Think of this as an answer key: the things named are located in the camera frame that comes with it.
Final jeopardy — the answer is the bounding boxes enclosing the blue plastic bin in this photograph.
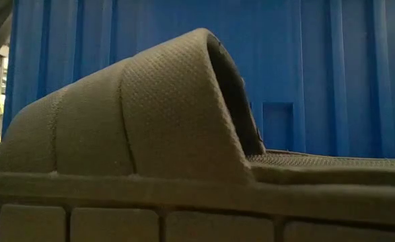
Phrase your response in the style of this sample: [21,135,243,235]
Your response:
[1,0,395,159]

